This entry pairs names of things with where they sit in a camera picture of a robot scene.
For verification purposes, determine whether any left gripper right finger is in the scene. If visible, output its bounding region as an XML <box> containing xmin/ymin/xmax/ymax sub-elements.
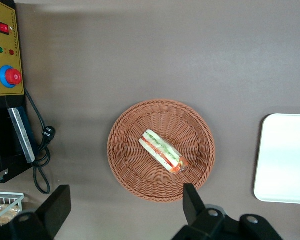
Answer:
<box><xmin>172</xmin><ymin>183</ymin><xmax>227</xmax><ymax>240</ymax></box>

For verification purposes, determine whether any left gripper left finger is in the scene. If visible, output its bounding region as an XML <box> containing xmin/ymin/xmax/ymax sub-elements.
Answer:
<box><xmin>0</xmin><ymin>184</ymin><xmax>72</xmax><ymax>240</ymax></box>

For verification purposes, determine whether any triangle sandwich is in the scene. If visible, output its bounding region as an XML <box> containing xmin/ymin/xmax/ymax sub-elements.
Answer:
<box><xmin>138</xmin><ymin>129</ymin><xmax>189</xmax><ymax>174</ymax></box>

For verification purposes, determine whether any round brown wicker basket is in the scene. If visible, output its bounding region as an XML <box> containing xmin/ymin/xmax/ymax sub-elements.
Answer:
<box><xmin>106</xmin><ymin>99</ymin><xmax>216</xmax><ymax>203</ymax></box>

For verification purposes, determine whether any light rectangular plastic tray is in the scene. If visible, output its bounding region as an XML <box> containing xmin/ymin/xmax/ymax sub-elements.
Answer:
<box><xmin>253</xmin><ymin>113</ymin><xmax>300</xmax><ymax>205</ymax></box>

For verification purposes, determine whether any bagged pastry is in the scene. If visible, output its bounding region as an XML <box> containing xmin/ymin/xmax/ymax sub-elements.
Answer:
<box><xmin>0</xmin><ymin>203</ymin><xmax>20</xmax><ymax>225</ymax></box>

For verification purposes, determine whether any black sealing machine yellow panel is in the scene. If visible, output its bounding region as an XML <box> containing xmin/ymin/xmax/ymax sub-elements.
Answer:
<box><xmin>0</xmin><ymin>0</ymin><xmax>39</xmax><ymax>185</ymax></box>

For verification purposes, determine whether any white wire shelf rack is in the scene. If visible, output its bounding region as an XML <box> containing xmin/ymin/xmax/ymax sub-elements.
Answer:
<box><xmin>0</xmin><ymin>191</ymin><xmax>25</xmax><ymax>230</ymax></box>

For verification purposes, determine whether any black power cable with plug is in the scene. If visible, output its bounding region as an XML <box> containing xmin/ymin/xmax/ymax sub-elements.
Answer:
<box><xmin>24</xmin><ymin>87</ymin><xmax>57</xmax><ymax>195</ymax></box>

